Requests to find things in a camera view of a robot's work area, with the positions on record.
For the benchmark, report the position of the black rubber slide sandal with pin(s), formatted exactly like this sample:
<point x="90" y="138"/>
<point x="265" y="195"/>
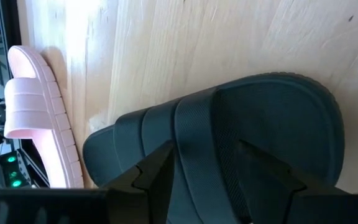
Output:
<point x="275" y="124"/>

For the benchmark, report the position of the black device with green lights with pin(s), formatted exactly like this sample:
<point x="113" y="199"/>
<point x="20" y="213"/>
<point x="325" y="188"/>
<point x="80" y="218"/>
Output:
<point x="11" y="169"/>

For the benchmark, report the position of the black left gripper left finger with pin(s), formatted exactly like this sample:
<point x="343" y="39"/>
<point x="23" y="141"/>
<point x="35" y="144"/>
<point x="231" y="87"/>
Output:
<point x="148" y="186"/>

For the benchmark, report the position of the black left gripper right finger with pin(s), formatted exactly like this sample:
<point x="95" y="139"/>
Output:
<point x="278" y="193"/>

